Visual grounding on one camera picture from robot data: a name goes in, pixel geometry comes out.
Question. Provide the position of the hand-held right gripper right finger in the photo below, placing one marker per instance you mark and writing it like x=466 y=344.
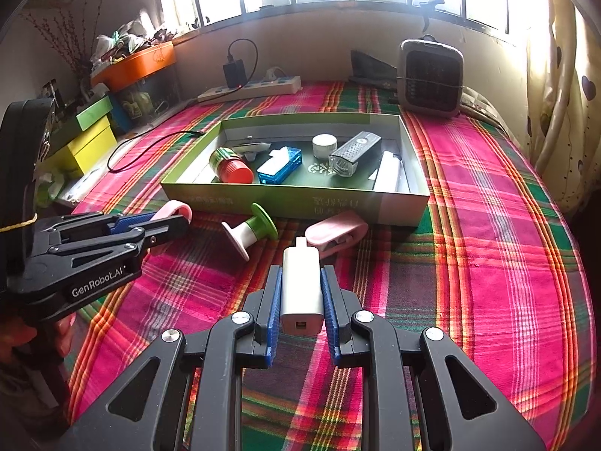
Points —
x=331 y=314

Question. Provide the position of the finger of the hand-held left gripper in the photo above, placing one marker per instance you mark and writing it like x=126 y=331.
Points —
x=126 y=242
x=131 y=223

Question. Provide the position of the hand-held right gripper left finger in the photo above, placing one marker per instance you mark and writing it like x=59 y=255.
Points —
x=273 y=314

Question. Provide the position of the white charger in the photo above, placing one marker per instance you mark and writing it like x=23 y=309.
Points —
x=303 y=282

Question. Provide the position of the small pink clip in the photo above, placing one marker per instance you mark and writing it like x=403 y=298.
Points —
x=176 y=209

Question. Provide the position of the brown bottle with red cap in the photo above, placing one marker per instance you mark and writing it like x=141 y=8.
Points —
x=232 y=169

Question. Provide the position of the green cardboard box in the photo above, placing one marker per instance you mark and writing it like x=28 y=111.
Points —
x=291 y=199

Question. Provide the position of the blue usb tester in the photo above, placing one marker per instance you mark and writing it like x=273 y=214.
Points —
x=279 y=167

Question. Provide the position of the slim rectangular bar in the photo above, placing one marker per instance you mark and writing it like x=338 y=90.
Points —
x=389 y=171

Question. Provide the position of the white round cap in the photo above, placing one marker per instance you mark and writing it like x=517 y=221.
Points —
x=325 y=145

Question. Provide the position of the person's left hand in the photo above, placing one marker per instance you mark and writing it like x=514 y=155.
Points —
x=65 y=338

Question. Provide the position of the white plastic bag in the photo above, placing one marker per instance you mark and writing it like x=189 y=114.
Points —
x=61 y=188

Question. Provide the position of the yellow box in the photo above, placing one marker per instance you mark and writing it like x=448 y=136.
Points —
x=89 y=150

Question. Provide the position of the large pink clip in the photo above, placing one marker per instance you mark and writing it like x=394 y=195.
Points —
x=333 y=230

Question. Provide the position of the green and white suction holder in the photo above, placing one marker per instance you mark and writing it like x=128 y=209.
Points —
x=249 y=232

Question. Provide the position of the glass fish tank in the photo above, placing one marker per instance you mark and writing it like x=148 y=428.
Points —
x=150 y=98

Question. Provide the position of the orange tray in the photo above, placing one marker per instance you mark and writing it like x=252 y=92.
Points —
x=136 y=68

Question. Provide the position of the plaid blanket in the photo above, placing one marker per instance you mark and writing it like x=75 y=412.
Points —
x=469 y=244

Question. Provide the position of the black bicycle light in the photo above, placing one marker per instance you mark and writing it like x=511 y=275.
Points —
x=354 y=152

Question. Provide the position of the black power adapter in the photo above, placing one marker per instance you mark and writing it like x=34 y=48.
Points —
x=234 y=74

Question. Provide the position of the white power strip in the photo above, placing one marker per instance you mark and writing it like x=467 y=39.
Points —
x=253 y=89

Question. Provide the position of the pile of clutter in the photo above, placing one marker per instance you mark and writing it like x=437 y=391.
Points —
x=126 y=37

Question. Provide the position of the dried twig bouquet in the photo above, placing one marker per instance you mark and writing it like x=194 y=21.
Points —
x=61 y=42

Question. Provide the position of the white plug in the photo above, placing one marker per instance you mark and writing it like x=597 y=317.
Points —
x=273 y=75

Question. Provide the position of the dark wedge-shaped object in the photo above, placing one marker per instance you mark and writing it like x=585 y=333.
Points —
x=373 y=70

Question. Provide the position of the grey space heater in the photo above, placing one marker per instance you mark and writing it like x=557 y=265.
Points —
x=432 y=77

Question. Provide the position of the heart-patterned curtain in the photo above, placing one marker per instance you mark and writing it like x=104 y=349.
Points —
x=563 y=103

